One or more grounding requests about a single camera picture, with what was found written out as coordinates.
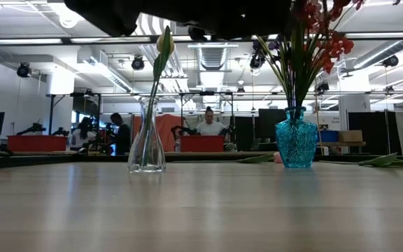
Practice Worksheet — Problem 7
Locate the clear glass vase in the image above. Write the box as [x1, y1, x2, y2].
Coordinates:
[127, 97, 167, 174]

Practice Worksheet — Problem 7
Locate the pink artificial tulip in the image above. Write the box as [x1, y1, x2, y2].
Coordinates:
[236, 150, 283, 165]

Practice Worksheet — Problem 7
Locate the blue textured glass vase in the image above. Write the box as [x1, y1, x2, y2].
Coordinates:
[274, 106, 318, 169]

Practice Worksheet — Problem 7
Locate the person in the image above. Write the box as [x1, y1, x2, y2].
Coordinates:
[70, 116, 97, 151]
[109, 112, 132, 155]
[194, 106, 227, 137]

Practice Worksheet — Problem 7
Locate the red plastic bin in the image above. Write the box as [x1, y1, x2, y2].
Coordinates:
[7, 135, 68, 152]
[180, 135, 225, 153]

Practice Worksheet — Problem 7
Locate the orange fabric partition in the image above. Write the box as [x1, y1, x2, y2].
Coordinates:
[133, 114, 183, 152]

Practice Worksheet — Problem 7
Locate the blue storage bin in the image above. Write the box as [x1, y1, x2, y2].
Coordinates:
[318, 130, 339, 143]

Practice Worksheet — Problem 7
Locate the wooden shelf board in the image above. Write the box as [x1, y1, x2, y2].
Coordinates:
[322, 141, 367, 147]

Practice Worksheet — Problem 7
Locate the brown cardboard box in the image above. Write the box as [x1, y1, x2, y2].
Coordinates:
[339, 129, 363, 143]

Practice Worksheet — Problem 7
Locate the black overhead light beam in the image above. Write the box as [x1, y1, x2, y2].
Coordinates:
[0, 31, 403, 46]

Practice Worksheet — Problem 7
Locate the silver ventilation duct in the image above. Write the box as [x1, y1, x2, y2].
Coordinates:
[196, 43, 229, 71]

